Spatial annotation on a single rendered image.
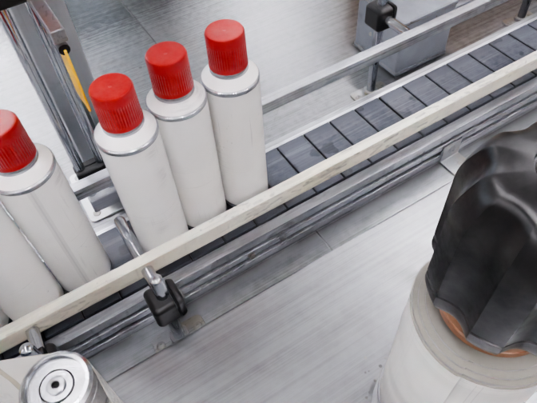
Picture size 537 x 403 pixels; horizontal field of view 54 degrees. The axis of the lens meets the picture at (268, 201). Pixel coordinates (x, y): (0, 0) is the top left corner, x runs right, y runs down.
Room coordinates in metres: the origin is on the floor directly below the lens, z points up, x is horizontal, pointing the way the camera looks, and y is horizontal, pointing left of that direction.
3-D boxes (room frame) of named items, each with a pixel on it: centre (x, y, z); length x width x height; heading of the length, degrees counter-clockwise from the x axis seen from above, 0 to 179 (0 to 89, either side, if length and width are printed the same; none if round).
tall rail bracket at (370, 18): (0.55, -0.17, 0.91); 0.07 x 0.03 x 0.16; 29
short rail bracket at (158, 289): (0.23, 0.10, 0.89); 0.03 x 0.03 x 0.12; 29
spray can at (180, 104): (0.35, 0.07, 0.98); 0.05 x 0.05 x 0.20
